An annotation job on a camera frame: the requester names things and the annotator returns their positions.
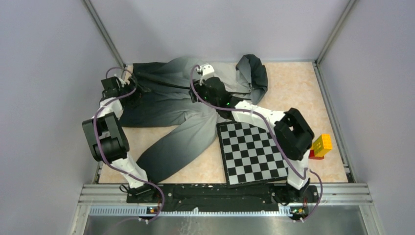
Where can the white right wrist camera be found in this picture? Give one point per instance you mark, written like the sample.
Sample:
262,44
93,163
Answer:
206,71

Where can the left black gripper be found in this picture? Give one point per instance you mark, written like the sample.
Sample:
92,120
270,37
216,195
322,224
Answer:
132,81

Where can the yellow toy brick block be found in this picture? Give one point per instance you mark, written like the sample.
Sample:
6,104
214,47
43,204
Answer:
322,145

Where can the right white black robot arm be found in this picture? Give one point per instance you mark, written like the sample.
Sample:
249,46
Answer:
289,130

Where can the aluminium frame rail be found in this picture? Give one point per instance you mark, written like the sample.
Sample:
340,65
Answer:
107,199

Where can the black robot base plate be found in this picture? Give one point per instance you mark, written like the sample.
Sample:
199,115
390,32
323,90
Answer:
265,197

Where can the grey gradient zip jacket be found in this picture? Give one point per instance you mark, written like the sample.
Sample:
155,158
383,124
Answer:
167,102

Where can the black white checkerboard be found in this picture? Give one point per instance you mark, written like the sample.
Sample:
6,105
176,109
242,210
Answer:
249,155

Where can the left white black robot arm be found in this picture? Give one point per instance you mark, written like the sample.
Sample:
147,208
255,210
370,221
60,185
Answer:
108,142

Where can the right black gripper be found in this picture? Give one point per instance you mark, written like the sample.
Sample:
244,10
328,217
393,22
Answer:
198,86

